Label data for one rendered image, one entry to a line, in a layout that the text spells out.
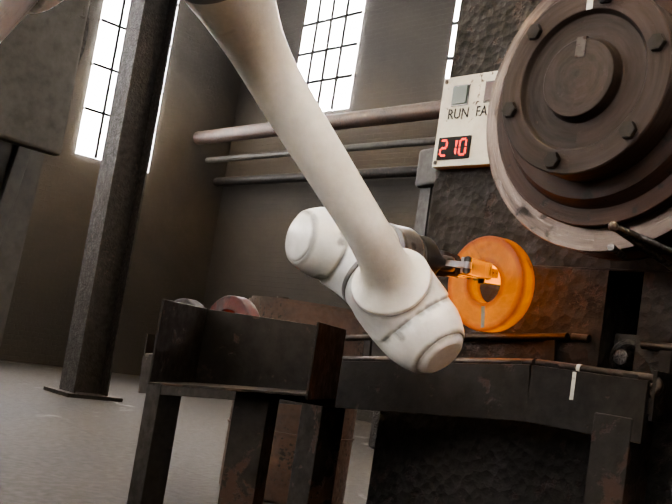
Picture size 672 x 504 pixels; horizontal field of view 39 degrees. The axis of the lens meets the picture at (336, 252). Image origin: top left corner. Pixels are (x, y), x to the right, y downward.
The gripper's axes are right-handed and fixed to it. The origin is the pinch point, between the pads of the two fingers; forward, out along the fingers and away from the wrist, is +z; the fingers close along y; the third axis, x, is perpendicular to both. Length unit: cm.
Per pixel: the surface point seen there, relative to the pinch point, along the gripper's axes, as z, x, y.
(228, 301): 0, -9, -71
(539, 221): -2.1, 8.3, 10.1
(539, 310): 7.0, -5.0, 5.2
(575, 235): -2.3, 6.1, 16.9
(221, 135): 550, 208, -891
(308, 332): -12.8, -13.0, -28.7
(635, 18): -9.3, 35.3, 28.0
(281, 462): 145, -73, -219
